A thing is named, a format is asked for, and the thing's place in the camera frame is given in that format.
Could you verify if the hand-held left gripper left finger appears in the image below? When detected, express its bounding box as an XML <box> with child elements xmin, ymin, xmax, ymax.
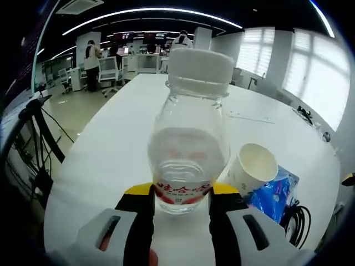
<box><xmin>47</xmin><ymin>182</ymin><xmax>155</xmax><ymax>266</ymax></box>

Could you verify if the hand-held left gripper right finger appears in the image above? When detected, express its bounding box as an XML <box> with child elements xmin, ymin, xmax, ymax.
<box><xmin>209</xmin><ymin>182</ymin><xmax>317</xmax><ymax>266</ymax></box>

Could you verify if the blue tissue pack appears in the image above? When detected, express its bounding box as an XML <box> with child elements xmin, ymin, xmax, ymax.
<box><xmin>244</xmin><ymin>165</ymin><xmax>300</xmax><ymax>226</ymax></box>

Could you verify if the black cable coil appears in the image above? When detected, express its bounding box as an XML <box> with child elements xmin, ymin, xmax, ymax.
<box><xmin>282</xmin><ymin>198</ymin><xmax>313</xmax><ymax>249</ymax></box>

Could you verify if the white paper cup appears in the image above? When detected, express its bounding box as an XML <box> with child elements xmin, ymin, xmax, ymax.
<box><xmin>223</xmin><ymin>143</ymin><xmax>279</xmax><ymax>196</ymax></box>

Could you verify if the clear water bottle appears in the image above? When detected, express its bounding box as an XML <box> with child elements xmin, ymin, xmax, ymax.
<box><xmin>146</xmin><ymin>47</ymin><xmax>236</xmax><ymax>216</ymax></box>

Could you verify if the person's left hand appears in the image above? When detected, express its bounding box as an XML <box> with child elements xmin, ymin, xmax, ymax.
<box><xmin>149</xmin><ymin>247</ymin><xmax>160</xmax><ymax>266</ymax></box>

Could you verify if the black device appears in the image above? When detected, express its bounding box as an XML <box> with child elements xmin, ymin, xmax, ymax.
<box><xmin>296</xmin><ymin>106</ymin><xmax>315</xmax><ymax>124</ymax></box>

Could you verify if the white table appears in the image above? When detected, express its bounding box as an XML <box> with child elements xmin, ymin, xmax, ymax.
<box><xmin>44</xmin><ymin>73</ymin><xmax>343</xmax><ymax>266</ymax></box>

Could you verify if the window with blinds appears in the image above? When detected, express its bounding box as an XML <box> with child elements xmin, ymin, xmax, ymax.
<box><xmin>282</xmin><ymin>29</ymin><xmax>352</xmax><ymax>132</ymax></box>
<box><xmin>237</xmin><ymin>27</ymin><xmax>276</xmax><ymax>74</ymax></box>

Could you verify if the black tripod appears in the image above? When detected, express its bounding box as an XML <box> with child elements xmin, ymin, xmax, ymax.
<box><xmin>0</xmin><ymin>94</ymin><xmax>66</xmax><ymax>211</ymax></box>

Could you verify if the white mesh office chair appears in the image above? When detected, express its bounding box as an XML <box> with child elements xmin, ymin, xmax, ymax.
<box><xmin>57</xmin><ymin>68</ymin><xmax>73</xmax><ymax>94</ymax></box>
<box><xmin>98</xmin><ymin>57</ymin><xmax>124</xmax><ymax>98</ymax></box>

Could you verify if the long ceiling light strip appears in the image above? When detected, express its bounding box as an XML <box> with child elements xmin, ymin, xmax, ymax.
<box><xmin>62</xmin><ymin>7</ymin><xmax>244</xmax><ymax>36</ymax></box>

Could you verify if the ceiling air vent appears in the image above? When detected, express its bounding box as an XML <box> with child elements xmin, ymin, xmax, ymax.
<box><xmin>55</xmin><ymin>0</ymin><xmax>105</xmax><ymax>15</ymax></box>

